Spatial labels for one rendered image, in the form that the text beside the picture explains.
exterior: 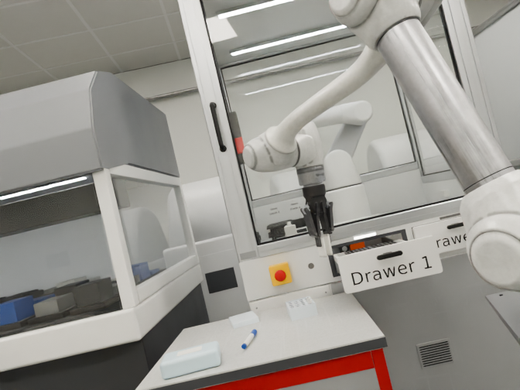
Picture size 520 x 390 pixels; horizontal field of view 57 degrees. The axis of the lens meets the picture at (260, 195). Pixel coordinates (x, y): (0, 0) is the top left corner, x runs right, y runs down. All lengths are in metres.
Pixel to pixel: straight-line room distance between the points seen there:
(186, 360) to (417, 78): 0.85
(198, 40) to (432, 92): 1.07
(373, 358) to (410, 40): 0.73
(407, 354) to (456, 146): 1.05
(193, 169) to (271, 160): 3.53
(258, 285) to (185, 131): 3.36
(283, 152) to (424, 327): 0.86
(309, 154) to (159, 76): 3.74
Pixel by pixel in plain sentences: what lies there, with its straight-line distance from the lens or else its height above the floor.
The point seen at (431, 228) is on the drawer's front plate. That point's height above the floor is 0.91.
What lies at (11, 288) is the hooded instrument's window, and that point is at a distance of 1.77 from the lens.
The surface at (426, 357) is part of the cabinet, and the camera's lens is 1.90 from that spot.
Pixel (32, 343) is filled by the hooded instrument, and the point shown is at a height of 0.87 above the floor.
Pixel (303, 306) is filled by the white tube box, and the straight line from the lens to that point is 1.52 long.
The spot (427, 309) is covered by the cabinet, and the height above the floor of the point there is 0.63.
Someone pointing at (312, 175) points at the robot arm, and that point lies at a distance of 1.53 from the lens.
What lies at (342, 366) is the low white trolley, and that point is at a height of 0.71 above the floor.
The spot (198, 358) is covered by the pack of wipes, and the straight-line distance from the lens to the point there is 1.26.
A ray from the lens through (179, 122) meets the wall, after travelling 4.99.
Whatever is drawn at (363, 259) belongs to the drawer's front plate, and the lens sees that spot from 1.44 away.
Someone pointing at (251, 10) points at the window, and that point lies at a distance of 1.92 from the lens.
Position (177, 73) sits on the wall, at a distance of 5.12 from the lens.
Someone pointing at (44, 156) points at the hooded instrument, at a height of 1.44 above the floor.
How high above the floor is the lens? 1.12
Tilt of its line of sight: 2 degrees up
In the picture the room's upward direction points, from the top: 13 degrees counter-clockwise
